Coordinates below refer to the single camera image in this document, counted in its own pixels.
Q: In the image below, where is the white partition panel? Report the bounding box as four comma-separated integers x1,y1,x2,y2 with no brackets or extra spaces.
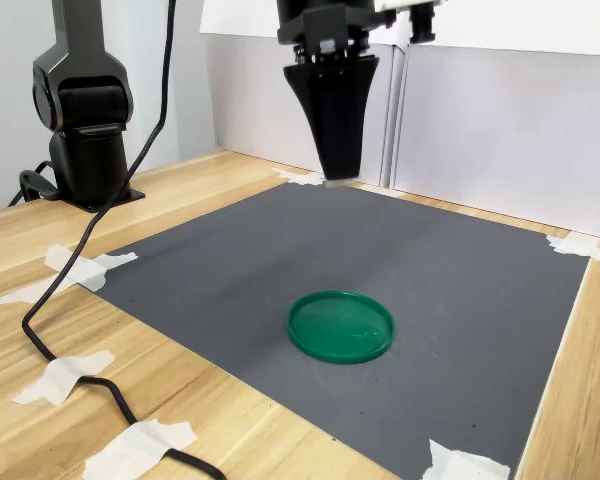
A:
199,0,399,188
389,0,600,243

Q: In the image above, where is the black camera cable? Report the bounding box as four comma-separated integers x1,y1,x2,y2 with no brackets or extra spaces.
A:
21,0,227,480

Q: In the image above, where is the dark grey mat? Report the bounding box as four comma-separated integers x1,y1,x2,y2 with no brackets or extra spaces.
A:
77,182,594,480

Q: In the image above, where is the white masking tape piece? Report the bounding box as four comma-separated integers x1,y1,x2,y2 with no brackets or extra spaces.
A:
419,438,512,480
544,232,600,267
271,167,327,188
11,349,117,407
0,243,139,308
81,418,199,480

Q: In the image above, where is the round green lid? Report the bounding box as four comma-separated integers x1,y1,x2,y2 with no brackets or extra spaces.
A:
286,289,397,366

